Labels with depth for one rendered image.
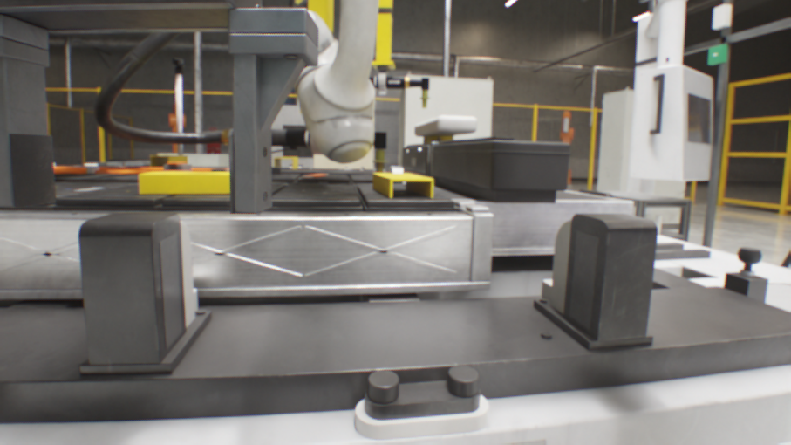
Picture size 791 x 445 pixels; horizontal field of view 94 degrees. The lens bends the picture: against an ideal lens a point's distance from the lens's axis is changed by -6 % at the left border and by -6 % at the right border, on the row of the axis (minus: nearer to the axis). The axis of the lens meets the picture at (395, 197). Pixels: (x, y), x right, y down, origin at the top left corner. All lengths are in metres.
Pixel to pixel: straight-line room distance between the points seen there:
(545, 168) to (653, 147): 2.67
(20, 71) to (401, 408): 0.35
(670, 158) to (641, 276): 2.88
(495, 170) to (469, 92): 4.89
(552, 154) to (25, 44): 0.69
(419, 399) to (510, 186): 0.44
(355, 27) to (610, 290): 0.46
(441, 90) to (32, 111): 5.28
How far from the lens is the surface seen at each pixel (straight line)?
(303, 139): 1.04
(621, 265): 0.46
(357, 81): 0.63
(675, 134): 3.34
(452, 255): 0.55
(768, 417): 0.60
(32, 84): 0.30
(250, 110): 0.21
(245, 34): 0.22
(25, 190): 0.29
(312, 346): 0.43
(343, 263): 0.53
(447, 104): 5.47
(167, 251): 0.41
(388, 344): 0.43
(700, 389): 0.55
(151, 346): 0.41
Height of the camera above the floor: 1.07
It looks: 6 degrees down
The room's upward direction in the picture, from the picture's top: 1 degrees clockwise
